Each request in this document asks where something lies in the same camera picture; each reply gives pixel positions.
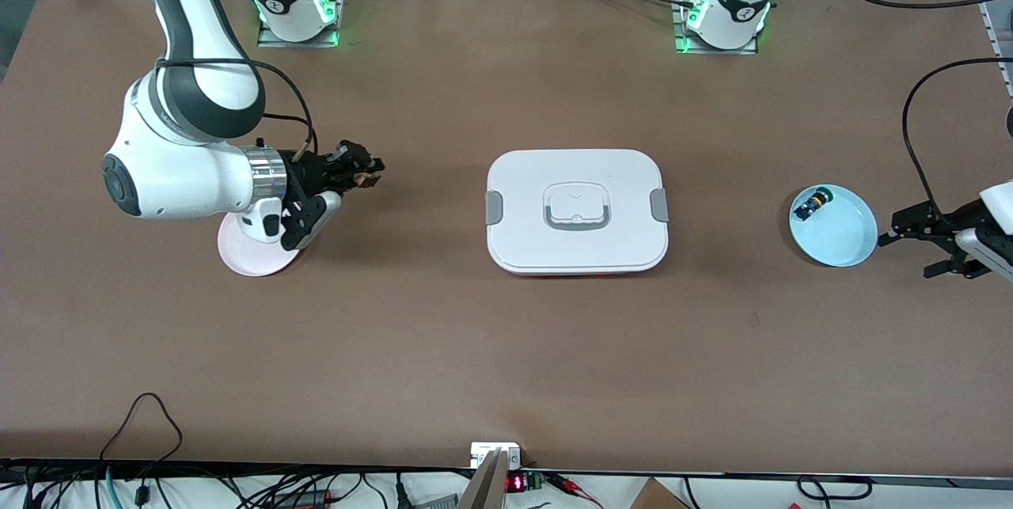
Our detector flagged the light blue round plate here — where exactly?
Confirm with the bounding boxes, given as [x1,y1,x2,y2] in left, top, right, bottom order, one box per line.
[788,184,878,268]

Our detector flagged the pink round plate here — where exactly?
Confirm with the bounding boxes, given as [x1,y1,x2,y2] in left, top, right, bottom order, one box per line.
[218,212,302,278]

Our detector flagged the white lidded box grey latches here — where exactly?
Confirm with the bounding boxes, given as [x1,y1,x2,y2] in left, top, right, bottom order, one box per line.
[485,149,670,278]

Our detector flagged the grey aluminium bar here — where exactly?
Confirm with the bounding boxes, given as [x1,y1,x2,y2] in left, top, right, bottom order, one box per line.
[457,448,511,509]

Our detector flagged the brown cardboard piece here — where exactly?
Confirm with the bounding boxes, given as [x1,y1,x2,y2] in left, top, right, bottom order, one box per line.
[629,477,693,509]

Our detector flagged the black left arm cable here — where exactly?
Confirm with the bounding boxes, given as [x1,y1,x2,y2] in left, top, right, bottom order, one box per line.
[814,0,1013,221]

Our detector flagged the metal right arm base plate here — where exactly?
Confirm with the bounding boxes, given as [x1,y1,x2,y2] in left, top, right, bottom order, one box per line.
[256,0,347,48]

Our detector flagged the black coiled flat cable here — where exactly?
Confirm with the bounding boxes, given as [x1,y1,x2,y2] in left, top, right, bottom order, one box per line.
[795,476,874,502]

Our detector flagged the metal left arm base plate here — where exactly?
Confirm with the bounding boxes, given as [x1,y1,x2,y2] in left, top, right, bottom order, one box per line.
[671,0,759,55]

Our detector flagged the thin black looped cable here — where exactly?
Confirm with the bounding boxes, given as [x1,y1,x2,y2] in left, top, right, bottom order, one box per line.
[99,393,184,466]

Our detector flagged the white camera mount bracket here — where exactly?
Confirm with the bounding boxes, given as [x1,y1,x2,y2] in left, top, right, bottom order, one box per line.
[470,443,523,470]

